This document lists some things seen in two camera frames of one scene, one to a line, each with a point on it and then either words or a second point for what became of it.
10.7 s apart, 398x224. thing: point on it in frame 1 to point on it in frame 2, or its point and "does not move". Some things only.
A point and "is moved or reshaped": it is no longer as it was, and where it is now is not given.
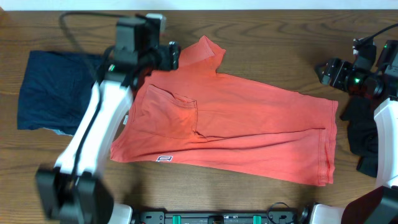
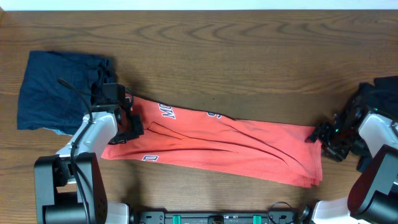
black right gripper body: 331,72 to 325,137
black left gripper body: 173,55 to 135,126
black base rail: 222,217 does not move
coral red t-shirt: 193,114 is moved or reshaped
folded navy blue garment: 55,88 does not move
